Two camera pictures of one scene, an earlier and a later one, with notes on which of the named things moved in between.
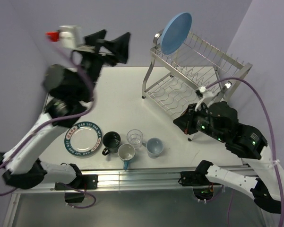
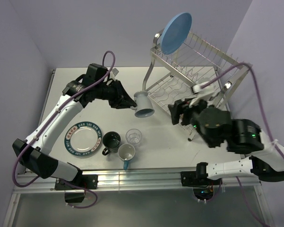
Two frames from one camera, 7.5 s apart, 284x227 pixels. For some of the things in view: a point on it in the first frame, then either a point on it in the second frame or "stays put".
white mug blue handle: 126,152 stays put
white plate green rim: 83,138 stays put
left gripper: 118,47 -> 122,100
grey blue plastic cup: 154,146 -> 144,109
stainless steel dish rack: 198,72 stays put
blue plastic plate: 176,33 stays put
